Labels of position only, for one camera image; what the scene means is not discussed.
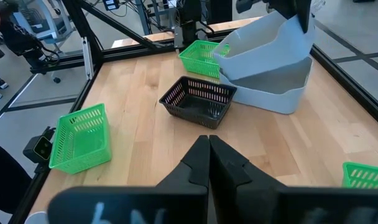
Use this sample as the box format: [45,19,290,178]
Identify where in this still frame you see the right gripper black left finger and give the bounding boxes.
[47,134,211,224]

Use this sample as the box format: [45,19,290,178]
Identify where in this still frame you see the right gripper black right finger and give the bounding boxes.
[209,134,378,224]

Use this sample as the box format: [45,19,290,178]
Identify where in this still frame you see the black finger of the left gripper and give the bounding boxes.
[296,0,313,34]

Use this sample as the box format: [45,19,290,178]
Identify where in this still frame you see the grey plastic storage bin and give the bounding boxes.
[219,55,314,115]
[213,11,316,81]

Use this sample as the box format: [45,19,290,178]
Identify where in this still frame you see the black slotted plastic basket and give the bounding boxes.
[159,75,238,130]

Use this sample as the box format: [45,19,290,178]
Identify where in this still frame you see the green slotted plastic basket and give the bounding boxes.
[48,103,113,175]
[341,161,378,190]
[178,39,231,79]

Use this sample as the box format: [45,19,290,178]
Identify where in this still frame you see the grey office chair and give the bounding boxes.
[11,0,76,85]

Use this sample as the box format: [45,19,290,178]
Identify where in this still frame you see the black aluminium table frame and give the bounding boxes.
[0,0,378,224]

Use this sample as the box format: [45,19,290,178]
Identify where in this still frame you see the silver aluminium bracket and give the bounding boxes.
[81,36,95,81]

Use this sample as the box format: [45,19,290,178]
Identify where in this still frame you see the black equipment with cables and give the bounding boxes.
[0,0,62,75]

